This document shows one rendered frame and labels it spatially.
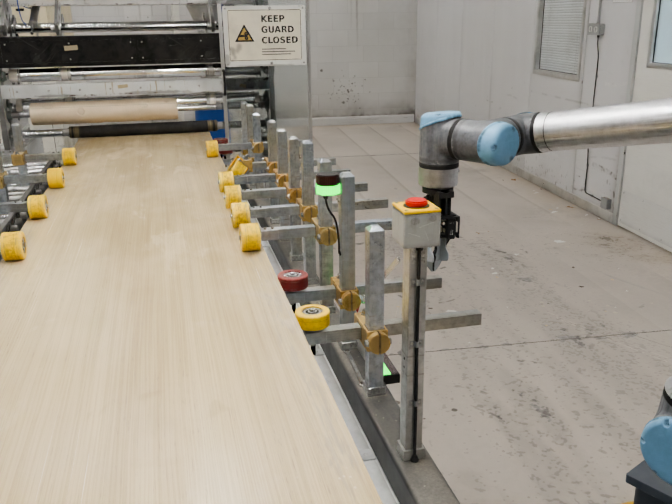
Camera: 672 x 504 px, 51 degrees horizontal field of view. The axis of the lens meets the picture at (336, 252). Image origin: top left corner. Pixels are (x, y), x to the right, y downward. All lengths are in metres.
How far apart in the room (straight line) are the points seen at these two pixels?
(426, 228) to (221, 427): 0.49
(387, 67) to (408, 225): 9.56
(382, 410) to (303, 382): 0.35
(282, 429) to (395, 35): 9.78
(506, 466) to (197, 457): 1.73
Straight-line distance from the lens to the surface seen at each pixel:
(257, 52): 4.23
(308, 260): 2.33
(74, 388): 1.42
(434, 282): 1.96
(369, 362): 1.65
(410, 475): 1.44
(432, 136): 1.58
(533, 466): 2.75
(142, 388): 1.37
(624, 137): 1.53
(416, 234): 1.26
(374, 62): 10.73
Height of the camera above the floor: 1.55
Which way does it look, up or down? 18 degrees down
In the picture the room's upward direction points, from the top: 1 degrees counter-clockwise
